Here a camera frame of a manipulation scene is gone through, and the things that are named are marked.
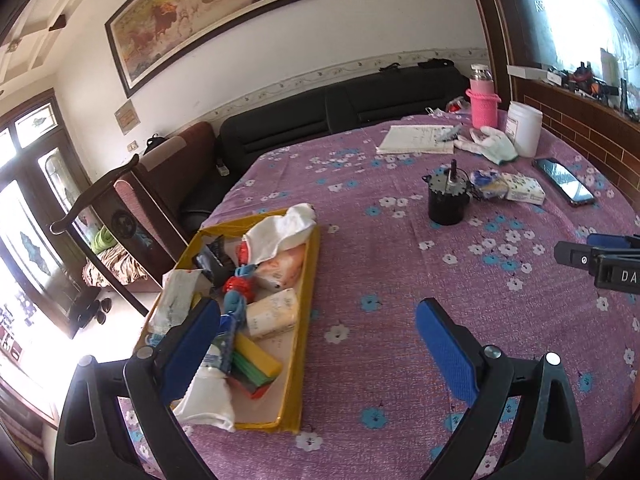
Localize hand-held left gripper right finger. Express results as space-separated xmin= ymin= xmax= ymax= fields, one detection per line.
xmin=415 ymin=298 xmax=601 ymax=480

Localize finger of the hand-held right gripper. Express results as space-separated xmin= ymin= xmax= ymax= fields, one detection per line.
xmin=554 ymin=241 xmax=601 ymax=268
xmin=586 ymin=232 xmax=640 ymax=252

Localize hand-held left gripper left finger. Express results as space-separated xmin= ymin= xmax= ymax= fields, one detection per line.
xmin=55 ymin=297 xmax=222 ymax=480

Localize black snack packet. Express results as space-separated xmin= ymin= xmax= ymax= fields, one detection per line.
xmin=192 ymin=237 xmax=236 ymax=286

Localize yellow cardboard box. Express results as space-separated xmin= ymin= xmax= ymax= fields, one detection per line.
xmin=131 ymin=209 xmax=322 ymax=435

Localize beige soft packet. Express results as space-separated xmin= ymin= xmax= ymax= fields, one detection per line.
xmin=246 ymin=288 xmax=301 ymax=338

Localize blue cloth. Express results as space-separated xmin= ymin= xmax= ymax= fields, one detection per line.
xmin=222 ymin=265 xmax=261 ymax=331

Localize white and blue tube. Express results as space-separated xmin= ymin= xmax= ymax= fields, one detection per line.
xmin=172 ymin=312 xmax=240 ymax=433

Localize multicoloured cloth pack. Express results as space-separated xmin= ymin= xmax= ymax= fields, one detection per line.
xmin=227 ymin=332 xmax=283 ymax=401

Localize black smartphone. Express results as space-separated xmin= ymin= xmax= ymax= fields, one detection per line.
xmin=532 ymin=157 xmax=597 ymax=207

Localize floral tissue pack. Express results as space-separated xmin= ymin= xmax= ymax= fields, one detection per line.
xmin=500 ymin=172 xmax=546 ymax=205

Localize pair of black shoes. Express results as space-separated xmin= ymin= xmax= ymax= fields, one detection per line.
xmin=75 ymin=297 xmax=115 ymax=330

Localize purple floral tablecloth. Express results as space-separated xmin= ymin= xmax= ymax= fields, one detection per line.
xmin=122 ymin=112 xmax=640 ymax=480

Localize blue and yellow packet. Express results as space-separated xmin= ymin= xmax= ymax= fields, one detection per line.
xmin=470 ymin=169 xmax=510 ymax=202

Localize brown patterned cushion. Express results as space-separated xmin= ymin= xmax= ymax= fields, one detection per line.
xmin=82 ymin=245 xmax=151 ymax=288

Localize pink tissue packet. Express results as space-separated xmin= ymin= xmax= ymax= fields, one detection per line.
xmin=237 ymin=240 xmax=308 ymax=291

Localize white plastic jar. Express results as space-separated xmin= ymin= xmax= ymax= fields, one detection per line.
xmin=505 ymin=101 xmax=543 ymax=158

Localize green cloth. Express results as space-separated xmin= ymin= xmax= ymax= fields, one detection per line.
xmin=90 ymin=225 xmax=117 ymax=256

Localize black cylindrical motor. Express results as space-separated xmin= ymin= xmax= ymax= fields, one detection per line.
xmin=422 ymin=159 xmax=472 ymax=226

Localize white work gloves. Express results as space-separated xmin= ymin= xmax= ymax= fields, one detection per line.
xmin=454 ymin=126 xmax=518 ymax=165

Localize white cloth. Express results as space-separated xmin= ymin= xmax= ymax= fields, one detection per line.
xmin=244 ymin=203 xmax=318 ymax=263

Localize dark gadgets on sill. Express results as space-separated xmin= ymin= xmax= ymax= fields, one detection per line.
xmin=562 ymin=60 xmax=621 ymax=106

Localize pink sleeved bottle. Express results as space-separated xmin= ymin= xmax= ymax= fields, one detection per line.
xmin=466 ymin=63 xmax=502 ymax=130

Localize dark wooden chair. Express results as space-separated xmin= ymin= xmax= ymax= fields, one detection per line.
xmin=49 ymin=154 xmax=173 ymax=318

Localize white long box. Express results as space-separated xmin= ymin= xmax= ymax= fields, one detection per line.
xmin=507 ymin=64 xmax=568 ymax=86

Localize brown armchair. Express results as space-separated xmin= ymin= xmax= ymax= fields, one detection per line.
xmin=140 ymin=121 xmax=223 ymax=221

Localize white notebook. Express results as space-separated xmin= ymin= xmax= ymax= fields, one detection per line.
xmin=376 ymin=124 xmax=456 ymax=156

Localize wooden glass door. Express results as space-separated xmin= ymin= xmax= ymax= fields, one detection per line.
xmin=0 ymin=87 xmax=101 ymax=341

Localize black sofa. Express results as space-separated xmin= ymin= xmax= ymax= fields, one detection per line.
xmin=177 ymin=62 xmax=471 ymax=231

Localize framed horse painting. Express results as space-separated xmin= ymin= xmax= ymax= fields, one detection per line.
xmin=104 ymin=0 xmax=318 ymax=99

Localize red ring toy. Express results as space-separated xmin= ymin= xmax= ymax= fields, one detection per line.
xmin=222 ymin=275 xmax=253 ymax=303

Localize small wall plaque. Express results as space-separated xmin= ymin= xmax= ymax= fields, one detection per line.
xmin=114 ymin=100 xmax=142 ymax=136

